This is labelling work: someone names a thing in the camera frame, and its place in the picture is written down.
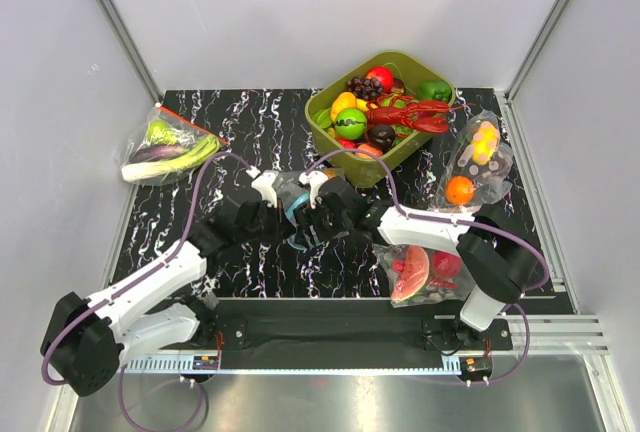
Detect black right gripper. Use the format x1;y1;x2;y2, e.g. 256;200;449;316
293;198;352;250

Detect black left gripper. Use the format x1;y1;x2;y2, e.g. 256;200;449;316
236;197;297;247

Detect blue zip top bag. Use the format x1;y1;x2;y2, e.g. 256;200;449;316
274;171;309;251

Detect green fake melon ball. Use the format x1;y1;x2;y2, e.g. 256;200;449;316
334;108;368;140

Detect dark brown fake fruit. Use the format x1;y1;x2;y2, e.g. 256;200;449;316
367;124;396;152

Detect yellow-orange fake fruit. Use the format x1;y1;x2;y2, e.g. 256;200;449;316
330;92;357;122

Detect orange netted fake fruit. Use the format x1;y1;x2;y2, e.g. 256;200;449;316
319;168;344;179

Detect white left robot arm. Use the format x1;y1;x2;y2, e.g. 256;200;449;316
40;201;295;397

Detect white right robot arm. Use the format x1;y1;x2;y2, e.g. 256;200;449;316
294;172;543;349

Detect fake peach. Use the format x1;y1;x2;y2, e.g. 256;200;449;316
355;143;383;160

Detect fake watermelon slice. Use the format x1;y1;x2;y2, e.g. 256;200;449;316
391;246;430;303

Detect bag with watermelon slice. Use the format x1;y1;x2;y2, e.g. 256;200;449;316
373;245;475;308

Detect bag with fake vegetables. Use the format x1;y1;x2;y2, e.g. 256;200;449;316
120;103;227;186

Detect dark purple fake grapes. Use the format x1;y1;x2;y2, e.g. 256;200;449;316
346;76;384;101

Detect fake orange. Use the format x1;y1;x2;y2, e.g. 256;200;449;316
445;176;475;205

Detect red fake pomegranate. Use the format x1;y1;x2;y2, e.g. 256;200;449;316
432;251;463;279

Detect red fake lobster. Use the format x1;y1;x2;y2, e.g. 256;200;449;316
364;96;460;134

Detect red fake apple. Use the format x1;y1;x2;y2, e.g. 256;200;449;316
365;66;394;93

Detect bag with corn and orange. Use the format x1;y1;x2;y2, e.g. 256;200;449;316
434;110;514;211

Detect green fake bell pepper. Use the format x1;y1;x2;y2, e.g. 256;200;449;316
416;80;452;103

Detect olive green plastic bin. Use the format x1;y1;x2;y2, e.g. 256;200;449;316
305;51;455;188

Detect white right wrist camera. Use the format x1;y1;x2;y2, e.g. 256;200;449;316
299;170;329;209

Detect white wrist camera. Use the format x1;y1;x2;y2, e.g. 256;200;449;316
250;169;279;208
299;170;329;209

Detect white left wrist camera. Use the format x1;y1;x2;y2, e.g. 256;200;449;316
250;169;279;208

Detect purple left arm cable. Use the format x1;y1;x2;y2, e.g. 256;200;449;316
41;154;259;432

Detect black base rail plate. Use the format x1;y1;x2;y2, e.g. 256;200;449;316
129;296;516;371

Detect white slotted cable duct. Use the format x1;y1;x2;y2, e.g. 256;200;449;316
125;352;461;376

